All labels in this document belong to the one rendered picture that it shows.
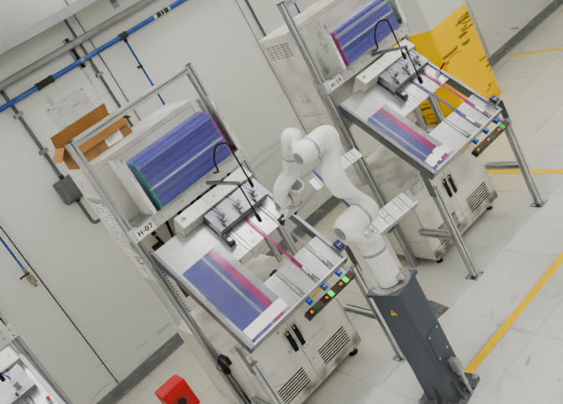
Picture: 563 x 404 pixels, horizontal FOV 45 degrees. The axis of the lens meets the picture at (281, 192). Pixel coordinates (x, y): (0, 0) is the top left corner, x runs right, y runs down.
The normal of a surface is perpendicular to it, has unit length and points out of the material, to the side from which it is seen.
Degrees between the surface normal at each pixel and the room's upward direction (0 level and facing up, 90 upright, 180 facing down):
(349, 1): 90
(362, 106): 44
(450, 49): 90
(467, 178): 90
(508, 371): 0
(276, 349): 90
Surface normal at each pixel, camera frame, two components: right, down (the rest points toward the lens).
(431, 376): -0.57, 0.57
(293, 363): 0.56, 0.03
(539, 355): -0.47, -0.82
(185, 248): 0.07, -0.56
